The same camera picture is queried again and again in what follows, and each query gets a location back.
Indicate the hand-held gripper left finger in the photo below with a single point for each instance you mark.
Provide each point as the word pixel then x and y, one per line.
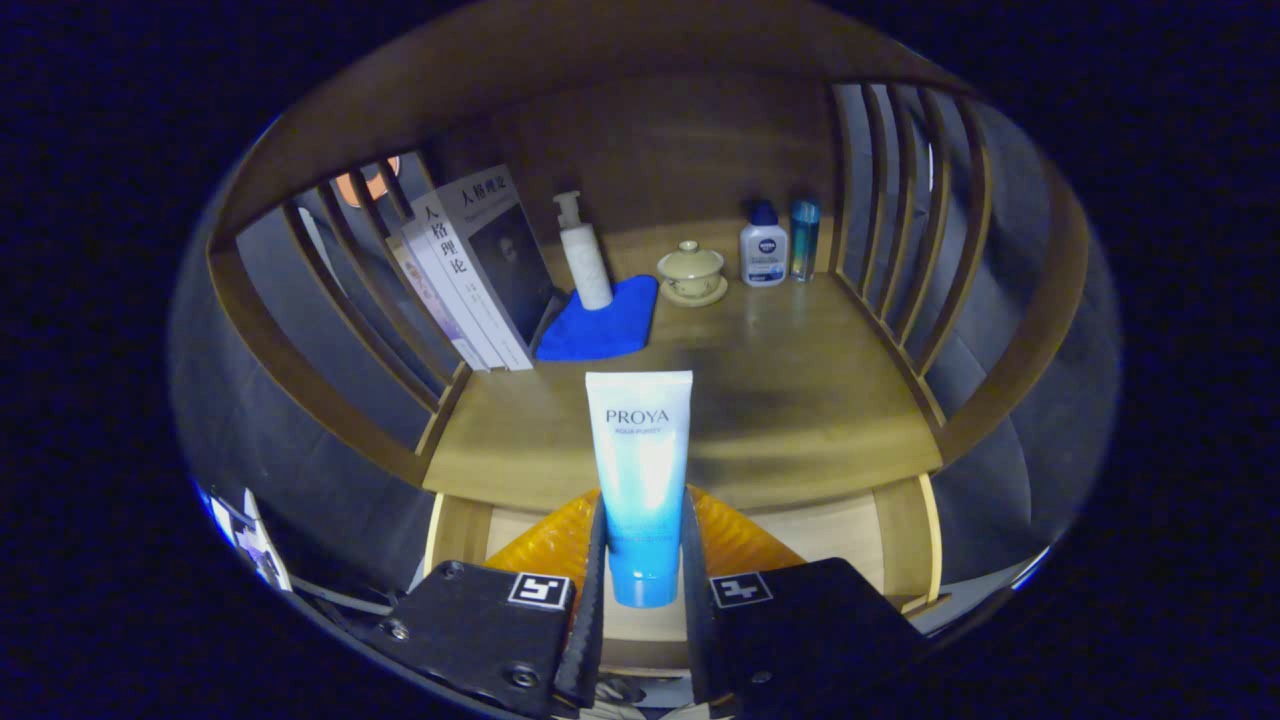
pixel 592 640

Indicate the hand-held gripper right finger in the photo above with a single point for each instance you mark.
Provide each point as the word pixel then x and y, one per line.
pixel 698 640

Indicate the blue and white cosmetic tube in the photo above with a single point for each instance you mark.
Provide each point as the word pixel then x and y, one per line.
pixel 640 450

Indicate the wooden countertop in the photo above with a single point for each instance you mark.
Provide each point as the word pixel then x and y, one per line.
pixel 800 400

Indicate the wooden cabinet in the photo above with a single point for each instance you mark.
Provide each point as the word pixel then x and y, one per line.
pixel 680 150

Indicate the blue folded cloth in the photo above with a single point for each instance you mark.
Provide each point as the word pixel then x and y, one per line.
pixel 600 330

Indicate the computer monitor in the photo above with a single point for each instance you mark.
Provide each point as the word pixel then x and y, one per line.
pixel 255 545

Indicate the purple spine book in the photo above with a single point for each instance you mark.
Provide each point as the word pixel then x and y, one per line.
pixel 435 305

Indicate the beige lidded teacup with saucer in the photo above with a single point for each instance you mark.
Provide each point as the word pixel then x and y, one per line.
pixel 691 270

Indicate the white pump bottle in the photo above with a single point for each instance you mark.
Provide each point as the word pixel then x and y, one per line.
pixel 588 265

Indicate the thick book with dark cover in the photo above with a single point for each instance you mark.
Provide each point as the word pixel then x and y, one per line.
pixel 510 270

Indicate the thin white book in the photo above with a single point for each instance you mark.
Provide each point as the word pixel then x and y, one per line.
pixel 455 280

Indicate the white bottle with blue cap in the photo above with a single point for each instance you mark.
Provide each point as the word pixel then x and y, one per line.
pixel 763 255

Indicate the teal slim bottle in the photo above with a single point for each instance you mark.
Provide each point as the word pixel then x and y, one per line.
pixel 804 240

